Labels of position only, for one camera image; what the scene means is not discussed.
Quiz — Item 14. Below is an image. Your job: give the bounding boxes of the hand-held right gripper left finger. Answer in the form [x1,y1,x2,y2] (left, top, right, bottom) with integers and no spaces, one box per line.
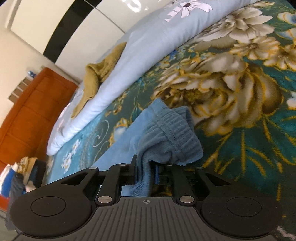
[60,154,139,207]

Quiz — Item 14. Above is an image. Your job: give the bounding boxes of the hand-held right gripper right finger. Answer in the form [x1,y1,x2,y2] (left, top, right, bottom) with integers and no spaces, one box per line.
[154,163,232,206]

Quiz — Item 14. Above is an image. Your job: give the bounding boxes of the blue pants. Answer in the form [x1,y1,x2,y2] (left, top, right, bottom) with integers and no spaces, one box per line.
[47,98,204,198]

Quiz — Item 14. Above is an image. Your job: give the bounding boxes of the stack of folded clothes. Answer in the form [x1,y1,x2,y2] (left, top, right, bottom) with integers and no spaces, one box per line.
[0,157,47,199]

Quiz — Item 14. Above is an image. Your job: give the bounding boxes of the mustard knitted garment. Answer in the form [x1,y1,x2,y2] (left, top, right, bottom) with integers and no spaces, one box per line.
[70,42,127,119]

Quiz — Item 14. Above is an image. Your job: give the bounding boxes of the teal floral blanket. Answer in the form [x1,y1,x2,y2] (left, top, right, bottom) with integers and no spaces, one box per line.
[44,0,296,202]

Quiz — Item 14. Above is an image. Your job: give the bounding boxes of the wooden bed headboard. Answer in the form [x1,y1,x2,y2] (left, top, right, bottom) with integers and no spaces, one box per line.
[0,67,78,172]

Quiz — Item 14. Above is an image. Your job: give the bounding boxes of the light blue floral quilt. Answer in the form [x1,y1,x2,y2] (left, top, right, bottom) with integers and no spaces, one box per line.
[46,0,260,156]

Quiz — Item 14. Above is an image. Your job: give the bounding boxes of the white wardrobe with black stripe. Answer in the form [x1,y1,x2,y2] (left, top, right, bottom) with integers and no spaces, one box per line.
[7,0,181,84]

